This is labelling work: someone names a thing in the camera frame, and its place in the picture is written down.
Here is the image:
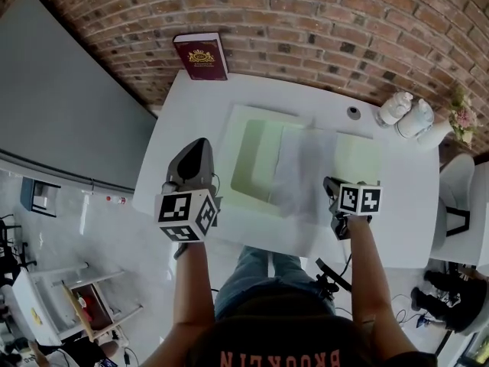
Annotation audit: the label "black equipment pile with cables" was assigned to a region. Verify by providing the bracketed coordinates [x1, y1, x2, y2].
[410, 268, 484, 334]

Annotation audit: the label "person's left forearm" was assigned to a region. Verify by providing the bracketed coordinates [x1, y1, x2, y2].
[173, 238, 215, 325]

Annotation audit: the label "translucent white sheet of paper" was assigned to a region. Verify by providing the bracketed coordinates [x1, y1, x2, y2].
[269, 125, 338, 255]

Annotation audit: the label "small white round bottle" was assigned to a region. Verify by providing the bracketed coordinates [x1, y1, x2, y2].
[375, 89, 414, 128]

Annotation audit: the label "person's dark printed shirt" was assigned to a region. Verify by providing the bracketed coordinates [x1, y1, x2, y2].
[140, 287, 440, 367]

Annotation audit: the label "white chair with black frame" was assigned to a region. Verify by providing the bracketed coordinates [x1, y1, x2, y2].
[429, 153, 489, 267]

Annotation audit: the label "white metal trolley shelf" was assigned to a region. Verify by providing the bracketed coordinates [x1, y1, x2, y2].
[7, 260, 144, 347]

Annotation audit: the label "black clamp with cable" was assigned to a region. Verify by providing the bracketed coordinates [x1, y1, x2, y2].
[315, 257, 353, 301]

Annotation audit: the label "blue and white box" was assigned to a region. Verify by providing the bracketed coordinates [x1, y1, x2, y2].
[19, 177, 62, 218]

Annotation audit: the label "white box with green inside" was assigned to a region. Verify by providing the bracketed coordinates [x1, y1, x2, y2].
[220, 103, 384, 221]

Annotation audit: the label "white vase with pink flowers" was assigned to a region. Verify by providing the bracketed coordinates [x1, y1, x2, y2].
[416, 86, 481, 147]

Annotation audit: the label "person's blue jeans legs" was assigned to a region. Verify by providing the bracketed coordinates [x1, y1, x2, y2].
[213, 245, 337, 320]

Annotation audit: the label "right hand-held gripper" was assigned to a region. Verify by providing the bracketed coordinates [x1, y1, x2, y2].
[322, 176, 384, 242]

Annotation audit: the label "large grey panel board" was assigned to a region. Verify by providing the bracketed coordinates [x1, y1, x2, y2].
[0, 0, 158, 193]

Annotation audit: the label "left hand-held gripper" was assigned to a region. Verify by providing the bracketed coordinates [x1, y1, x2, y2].
[154, 137, 222, 244]

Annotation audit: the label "maroon book with gold emblem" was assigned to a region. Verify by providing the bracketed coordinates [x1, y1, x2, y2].
[172, 32, 229, 82]

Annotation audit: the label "person's right forearm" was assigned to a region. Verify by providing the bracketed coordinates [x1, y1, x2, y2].
[345, 214, 400, 330]

